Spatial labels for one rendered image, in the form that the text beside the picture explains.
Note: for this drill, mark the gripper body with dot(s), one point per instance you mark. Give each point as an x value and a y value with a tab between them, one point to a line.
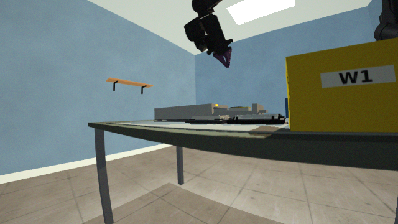
220	43

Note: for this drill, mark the yellow box labelled w1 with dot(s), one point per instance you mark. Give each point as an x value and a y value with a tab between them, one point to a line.
345	89

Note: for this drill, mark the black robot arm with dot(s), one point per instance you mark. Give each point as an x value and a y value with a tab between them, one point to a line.
197	28

